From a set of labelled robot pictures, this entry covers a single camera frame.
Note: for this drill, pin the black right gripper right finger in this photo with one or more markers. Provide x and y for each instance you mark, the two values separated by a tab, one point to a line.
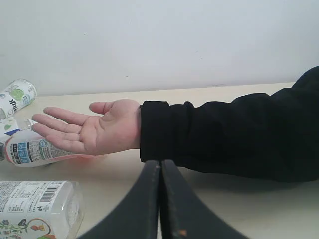
183	215

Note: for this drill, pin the green label water bottle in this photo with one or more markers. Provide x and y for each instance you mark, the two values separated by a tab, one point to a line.
17	95

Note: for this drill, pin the floral label clear bottle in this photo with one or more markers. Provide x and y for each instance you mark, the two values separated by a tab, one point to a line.
40	209

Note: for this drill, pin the person's open bare hand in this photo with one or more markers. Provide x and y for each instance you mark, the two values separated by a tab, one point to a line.
116	127

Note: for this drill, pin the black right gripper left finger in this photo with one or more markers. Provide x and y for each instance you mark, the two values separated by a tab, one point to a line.
136	216

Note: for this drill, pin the pink peach drink bottle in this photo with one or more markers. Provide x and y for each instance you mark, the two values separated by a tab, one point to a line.
28	149

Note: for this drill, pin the blue triangle label water bottle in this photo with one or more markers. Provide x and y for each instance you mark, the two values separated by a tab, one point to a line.
10	126

